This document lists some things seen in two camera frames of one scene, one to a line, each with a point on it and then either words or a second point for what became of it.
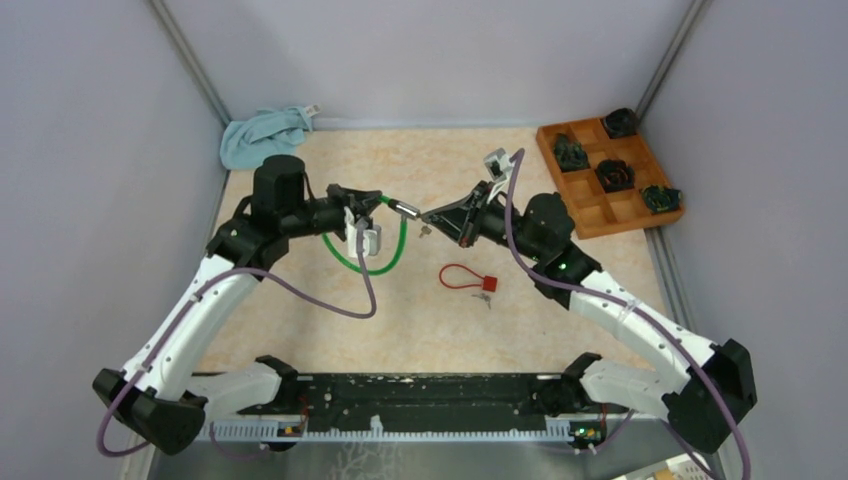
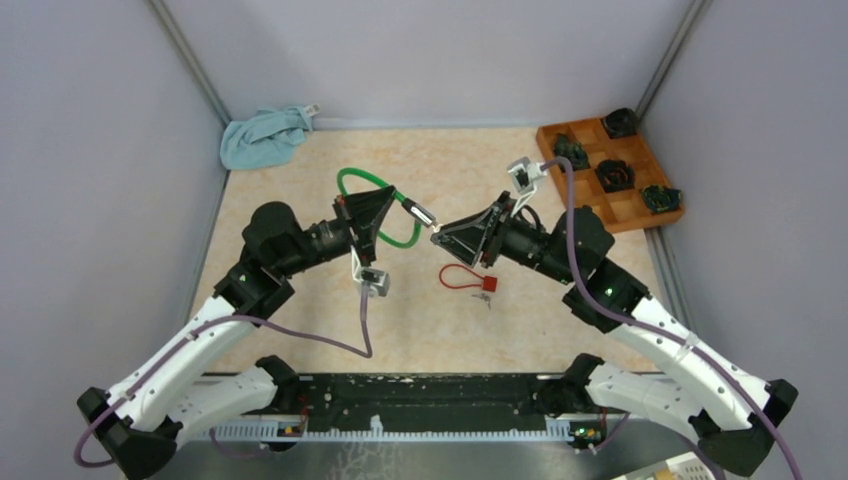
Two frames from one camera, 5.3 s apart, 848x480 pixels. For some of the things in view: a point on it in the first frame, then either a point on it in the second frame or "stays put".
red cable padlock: [488, 283] stays put
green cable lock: [405, 212] -> [414, 211]
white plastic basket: [683, 467] stays put
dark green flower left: [570, 155] stays put
